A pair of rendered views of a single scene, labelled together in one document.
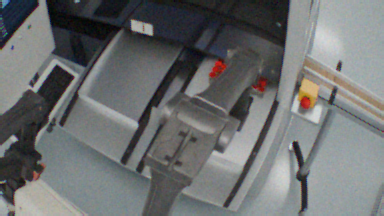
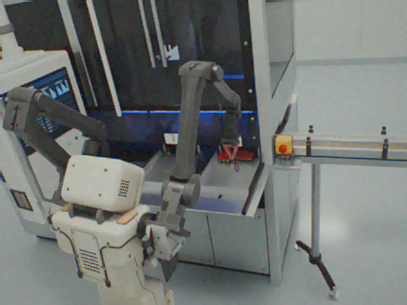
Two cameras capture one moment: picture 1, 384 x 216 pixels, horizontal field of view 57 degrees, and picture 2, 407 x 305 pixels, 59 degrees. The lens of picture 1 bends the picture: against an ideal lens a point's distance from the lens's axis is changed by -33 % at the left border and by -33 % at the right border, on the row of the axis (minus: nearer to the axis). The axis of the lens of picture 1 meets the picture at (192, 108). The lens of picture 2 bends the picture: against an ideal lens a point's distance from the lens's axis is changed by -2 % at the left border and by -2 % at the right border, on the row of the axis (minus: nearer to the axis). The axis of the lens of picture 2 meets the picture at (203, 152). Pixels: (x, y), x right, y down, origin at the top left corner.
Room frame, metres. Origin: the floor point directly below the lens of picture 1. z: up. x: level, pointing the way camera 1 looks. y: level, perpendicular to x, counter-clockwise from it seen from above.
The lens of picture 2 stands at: (-0.76, 0.07, 1.87)
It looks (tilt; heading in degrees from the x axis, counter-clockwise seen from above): 28 degrees down; 358
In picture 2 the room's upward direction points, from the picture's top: 9 degrees counter-clockwise
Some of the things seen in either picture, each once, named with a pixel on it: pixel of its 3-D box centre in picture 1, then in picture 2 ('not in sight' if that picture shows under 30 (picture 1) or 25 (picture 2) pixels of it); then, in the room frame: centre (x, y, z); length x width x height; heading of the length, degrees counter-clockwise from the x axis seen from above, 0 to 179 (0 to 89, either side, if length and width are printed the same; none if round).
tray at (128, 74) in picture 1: (129, 67); (170, 166); (0.95, 0.20, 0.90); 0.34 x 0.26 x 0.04; 154
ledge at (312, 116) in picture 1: (309, 103); (289, 162); (0.83, -0.41, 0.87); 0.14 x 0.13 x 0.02; 154
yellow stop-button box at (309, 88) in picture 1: (308, 91); (283, 143); (0.79, -0.38, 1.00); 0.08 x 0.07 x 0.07; 154
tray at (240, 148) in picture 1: (227, 106); (231, 171); (0.80, -0.10, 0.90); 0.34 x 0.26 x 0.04; 154
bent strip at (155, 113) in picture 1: (146, 132); not in sight; (0.71, 0.13, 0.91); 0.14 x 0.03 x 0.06; 153
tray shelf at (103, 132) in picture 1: (165, 108); (195, 181); (0.81, 0.08, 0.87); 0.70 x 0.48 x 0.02; 64
